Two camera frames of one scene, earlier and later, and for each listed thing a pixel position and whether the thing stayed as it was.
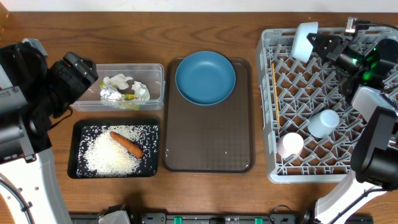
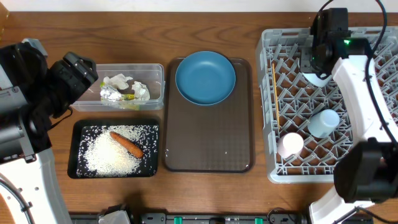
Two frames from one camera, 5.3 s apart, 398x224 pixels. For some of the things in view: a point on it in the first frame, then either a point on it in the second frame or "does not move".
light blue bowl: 302,48 to 313,79
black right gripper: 332,55 to 305,64
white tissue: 119,80 does not move
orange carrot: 127,145 does not move
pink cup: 290,144 does not move
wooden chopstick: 275,97 does not move
